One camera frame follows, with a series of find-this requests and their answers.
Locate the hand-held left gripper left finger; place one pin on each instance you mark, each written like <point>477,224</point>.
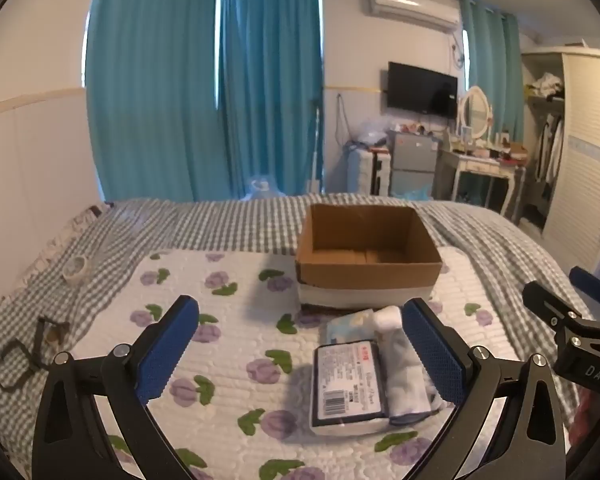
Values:
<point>165,355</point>

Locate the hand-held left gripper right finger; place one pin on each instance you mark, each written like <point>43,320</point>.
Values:
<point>435,355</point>

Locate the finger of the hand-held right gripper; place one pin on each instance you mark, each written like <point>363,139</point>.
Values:
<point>550,302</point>
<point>592,284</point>

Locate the white socks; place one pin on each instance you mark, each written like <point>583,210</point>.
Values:
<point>405,375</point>

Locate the white cloth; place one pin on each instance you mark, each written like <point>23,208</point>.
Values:
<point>389,317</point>

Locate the black labelled wipes pack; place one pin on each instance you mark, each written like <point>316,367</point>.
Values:
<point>347,385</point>

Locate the light blue tissue pack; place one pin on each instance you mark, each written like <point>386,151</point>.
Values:
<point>345,327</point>

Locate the brown cardboard box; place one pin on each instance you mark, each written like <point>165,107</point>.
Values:
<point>370,280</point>

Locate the floral quilted mat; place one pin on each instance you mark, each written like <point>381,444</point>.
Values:
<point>230,360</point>

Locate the white tape roll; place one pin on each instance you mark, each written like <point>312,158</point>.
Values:
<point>76,268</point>

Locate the white slatted wardrobe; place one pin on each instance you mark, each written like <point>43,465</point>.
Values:
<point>590,150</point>

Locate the hanging white clothes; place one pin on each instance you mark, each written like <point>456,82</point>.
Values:
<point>550,147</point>

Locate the white dressing table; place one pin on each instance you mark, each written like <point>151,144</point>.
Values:
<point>480,165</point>

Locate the pile of cosmetics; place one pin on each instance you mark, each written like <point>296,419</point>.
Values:
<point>500,150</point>

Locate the blue plastic bag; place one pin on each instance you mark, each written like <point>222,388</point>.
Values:
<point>412,193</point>

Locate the pale blue bag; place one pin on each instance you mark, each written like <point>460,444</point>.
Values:
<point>264,189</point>

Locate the white suitcase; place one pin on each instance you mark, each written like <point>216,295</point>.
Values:
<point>367,172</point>

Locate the grey mini fridge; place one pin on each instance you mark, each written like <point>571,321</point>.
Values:
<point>412,160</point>

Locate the oval white mirror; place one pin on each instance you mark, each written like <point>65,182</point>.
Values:
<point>476,112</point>

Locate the folded clothes on shelf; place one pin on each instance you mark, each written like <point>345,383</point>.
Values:
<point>547,85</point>

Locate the clear plastic bag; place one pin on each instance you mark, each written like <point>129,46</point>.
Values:
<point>370,132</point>

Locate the white standing pole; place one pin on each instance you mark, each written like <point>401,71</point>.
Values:
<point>319,150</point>

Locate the short teal curtain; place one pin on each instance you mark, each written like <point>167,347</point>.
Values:
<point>490,70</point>

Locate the wide teal curtain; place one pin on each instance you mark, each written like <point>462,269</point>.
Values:
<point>150,85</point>

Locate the narrow teal curtain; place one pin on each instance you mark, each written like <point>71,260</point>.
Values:
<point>270,90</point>

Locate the white air conditioner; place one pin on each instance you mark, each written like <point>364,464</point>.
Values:
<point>410,7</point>

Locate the black wall television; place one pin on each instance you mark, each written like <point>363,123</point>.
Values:
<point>420,90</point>

